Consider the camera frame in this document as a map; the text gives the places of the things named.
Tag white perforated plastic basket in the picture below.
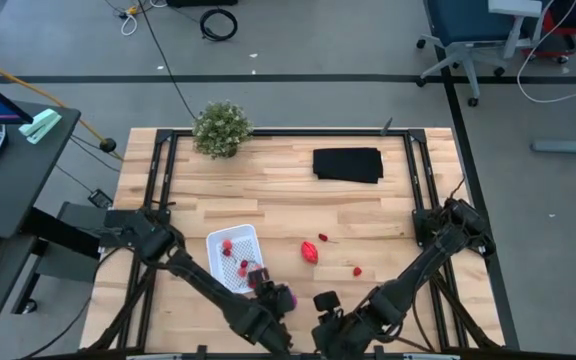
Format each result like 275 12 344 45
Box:
205 223 265 295

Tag pink toy dragon fruit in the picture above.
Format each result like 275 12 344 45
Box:
300 240 320 265

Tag black folded cloth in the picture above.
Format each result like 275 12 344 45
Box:
311 146 385 185

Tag green artificial potted plant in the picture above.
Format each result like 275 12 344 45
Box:
191 99 255 160

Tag black power adapter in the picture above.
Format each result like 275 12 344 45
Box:
87 188 115 210

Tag dark grey desk base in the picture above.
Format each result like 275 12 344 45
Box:
35 201 114 285

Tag black desk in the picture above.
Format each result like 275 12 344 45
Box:
0 101 82 240

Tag mint green stapler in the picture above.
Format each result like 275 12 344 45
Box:
17 108 63 146

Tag grey table foot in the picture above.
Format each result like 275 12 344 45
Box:
529 130 576 156

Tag blue office chair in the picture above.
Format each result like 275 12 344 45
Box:
415 0 544 108

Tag red black wheeled cart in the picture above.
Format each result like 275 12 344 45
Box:
521 0 576 65

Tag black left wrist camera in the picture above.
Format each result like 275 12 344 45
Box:
247 267 272 289

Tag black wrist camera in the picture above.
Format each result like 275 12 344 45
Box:
247 267 272 289
313 290 342 314

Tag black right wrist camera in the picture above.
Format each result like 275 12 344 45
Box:
313 290 342 314

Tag black aluminium rig frame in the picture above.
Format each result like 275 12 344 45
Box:
80 127 507 360

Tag thin black cable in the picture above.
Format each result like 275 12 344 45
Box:
136 0 198 120

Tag coiled black cable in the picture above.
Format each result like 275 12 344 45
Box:
198 7 239 43

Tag white cable with yellow plug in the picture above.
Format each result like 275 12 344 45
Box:
117 3 169 37

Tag white floor cable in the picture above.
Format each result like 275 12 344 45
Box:
516 0 576 105

